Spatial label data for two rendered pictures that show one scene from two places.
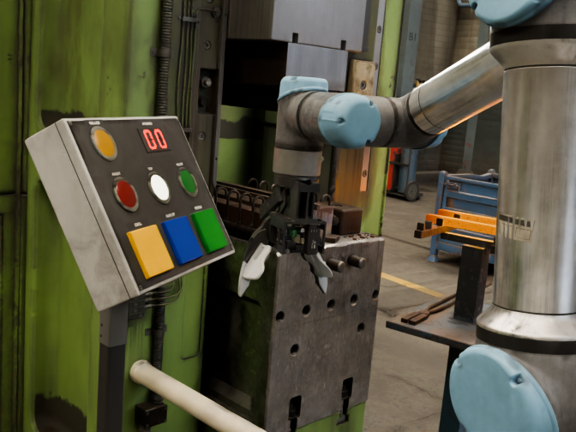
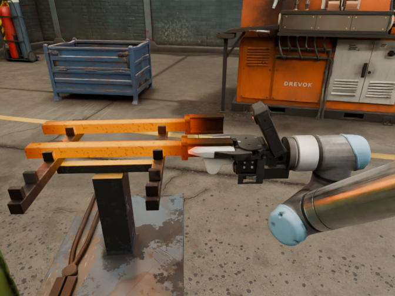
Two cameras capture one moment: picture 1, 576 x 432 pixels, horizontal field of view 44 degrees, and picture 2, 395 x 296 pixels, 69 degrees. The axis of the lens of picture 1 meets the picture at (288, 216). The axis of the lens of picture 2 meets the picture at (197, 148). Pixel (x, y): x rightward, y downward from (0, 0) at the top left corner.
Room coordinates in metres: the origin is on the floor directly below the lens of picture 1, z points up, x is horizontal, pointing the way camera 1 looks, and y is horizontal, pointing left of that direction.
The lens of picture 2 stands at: (1.41, -0.35, 1.20)
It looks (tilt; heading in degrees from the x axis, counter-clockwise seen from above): 27 degrees down; 322
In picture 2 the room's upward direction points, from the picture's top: straight up
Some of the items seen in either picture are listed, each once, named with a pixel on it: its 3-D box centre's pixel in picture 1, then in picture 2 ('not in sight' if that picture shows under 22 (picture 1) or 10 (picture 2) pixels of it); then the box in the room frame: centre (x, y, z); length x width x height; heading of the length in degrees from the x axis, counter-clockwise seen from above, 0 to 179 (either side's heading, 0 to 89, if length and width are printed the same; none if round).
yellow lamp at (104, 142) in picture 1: (104, 143); not in sight; (1.10, 0.29, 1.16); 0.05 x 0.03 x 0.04; 136
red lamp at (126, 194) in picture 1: (125, 194); not in sight; (1.08, 0.25, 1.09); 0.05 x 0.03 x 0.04; 136
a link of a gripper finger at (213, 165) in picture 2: not in sight; (211, 161); (1.79, -0.68, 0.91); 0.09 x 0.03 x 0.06; 57
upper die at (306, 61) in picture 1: (255, 64); not in sight; (1.81, 0.11, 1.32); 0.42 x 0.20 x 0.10; 46
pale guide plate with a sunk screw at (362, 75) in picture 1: (359, 93); not in sight; (1.98, -0.17, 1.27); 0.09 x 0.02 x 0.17; 136
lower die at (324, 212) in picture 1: (245, 207); not in sight; (1.81, 0.11, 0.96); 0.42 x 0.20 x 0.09; 46
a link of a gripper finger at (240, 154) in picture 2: not in sight; (235, 151); (1.76, -0.72, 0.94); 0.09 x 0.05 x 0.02; 57
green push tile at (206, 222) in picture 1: (207, 231); not in sight; (1.26, 0.14, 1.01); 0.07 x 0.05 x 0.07; 161
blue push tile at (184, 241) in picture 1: (180, 240); not in sight; (1.16, 0.17, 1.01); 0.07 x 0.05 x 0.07; 161
